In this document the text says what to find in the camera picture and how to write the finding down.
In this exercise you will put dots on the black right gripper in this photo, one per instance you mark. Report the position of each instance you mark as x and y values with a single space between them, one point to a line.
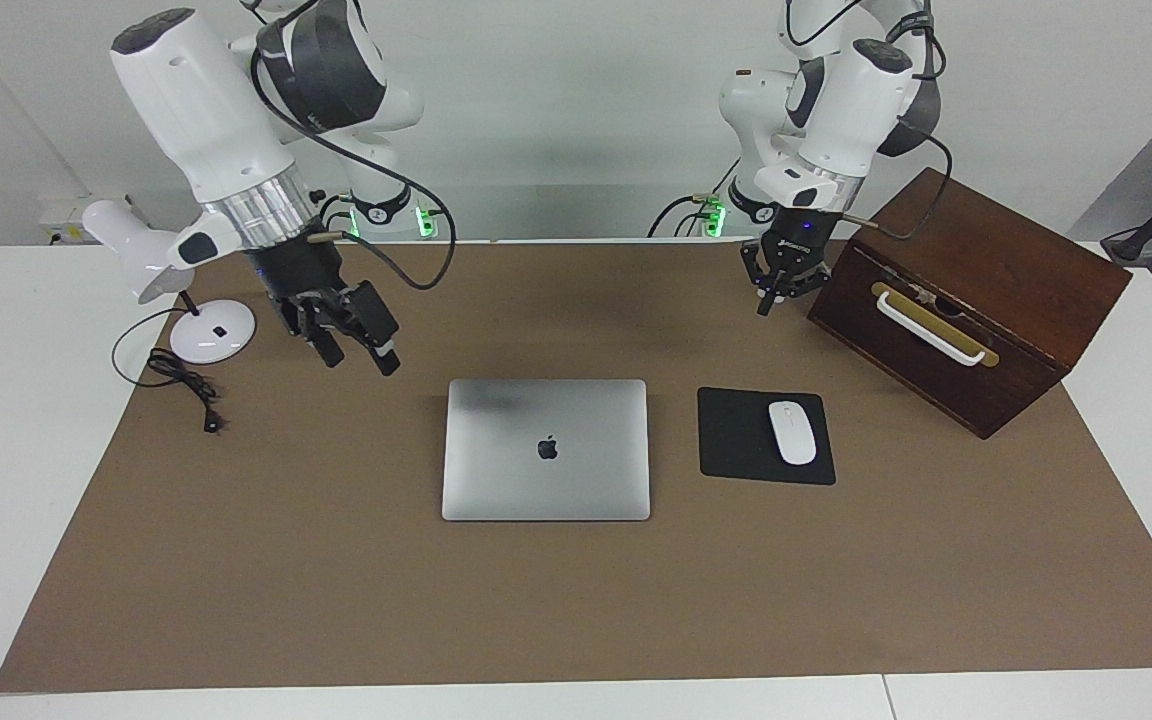
301 275

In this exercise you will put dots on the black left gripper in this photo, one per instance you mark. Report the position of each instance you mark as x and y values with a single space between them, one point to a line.
796 240

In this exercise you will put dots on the silver laptop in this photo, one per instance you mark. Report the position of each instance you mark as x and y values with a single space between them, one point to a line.
546 480

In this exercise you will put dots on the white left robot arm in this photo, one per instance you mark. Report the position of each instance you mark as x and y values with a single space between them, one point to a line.
856 100

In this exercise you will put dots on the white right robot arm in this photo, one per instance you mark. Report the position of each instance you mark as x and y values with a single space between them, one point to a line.
196 100

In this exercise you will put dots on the white computer mouse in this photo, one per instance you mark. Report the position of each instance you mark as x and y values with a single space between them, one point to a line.
792 432

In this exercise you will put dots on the black mouse pad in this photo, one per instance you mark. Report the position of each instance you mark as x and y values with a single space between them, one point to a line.
736 440

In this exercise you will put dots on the white desk lamp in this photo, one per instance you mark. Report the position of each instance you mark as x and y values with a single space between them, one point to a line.
136 250

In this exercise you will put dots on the dark wooden box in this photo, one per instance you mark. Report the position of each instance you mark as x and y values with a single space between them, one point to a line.
1036 290

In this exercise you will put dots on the brown table mat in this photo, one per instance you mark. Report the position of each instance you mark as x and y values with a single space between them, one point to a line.
336 600

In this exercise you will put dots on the white power strip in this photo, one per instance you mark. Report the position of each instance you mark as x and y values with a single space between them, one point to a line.
61 215

